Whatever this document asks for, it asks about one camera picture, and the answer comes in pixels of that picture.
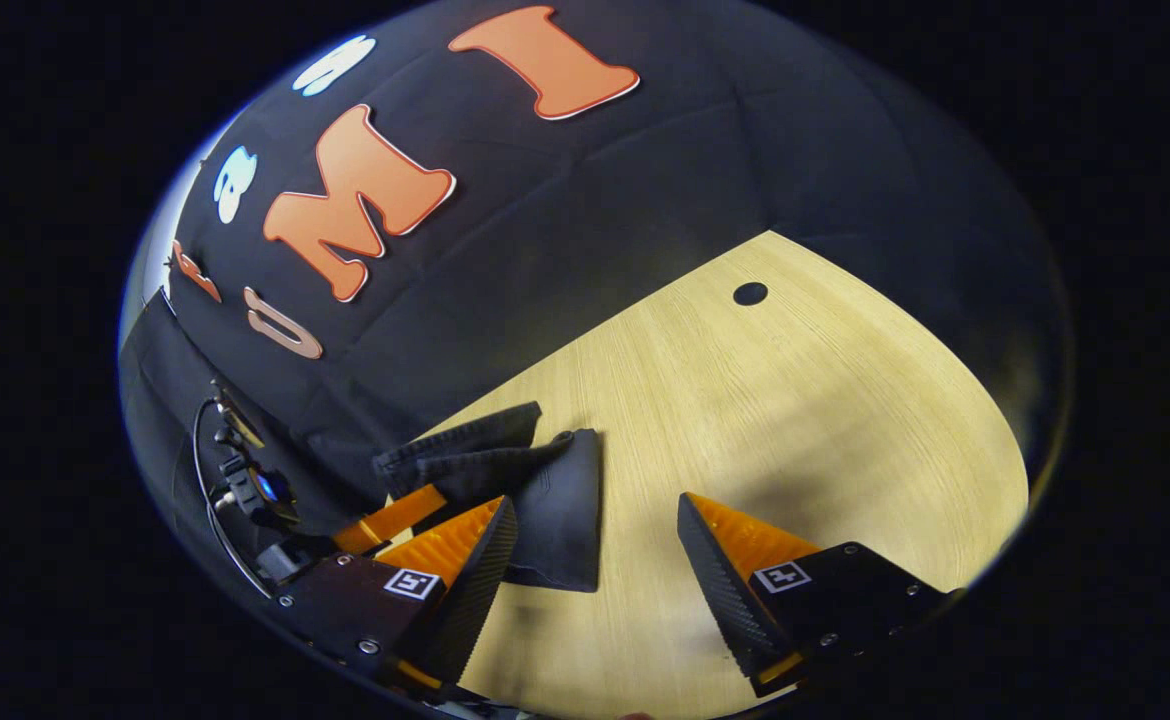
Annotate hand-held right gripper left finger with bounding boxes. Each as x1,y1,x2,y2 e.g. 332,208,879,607
273,494,520,698

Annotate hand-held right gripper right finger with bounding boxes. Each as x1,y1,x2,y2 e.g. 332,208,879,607
676,491,958,699

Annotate dark blue jeans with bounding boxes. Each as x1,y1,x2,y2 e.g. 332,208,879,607
372,401,605,594

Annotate thin gripper cable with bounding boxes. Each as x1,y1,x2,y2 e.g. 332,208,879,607
191,398,276,601

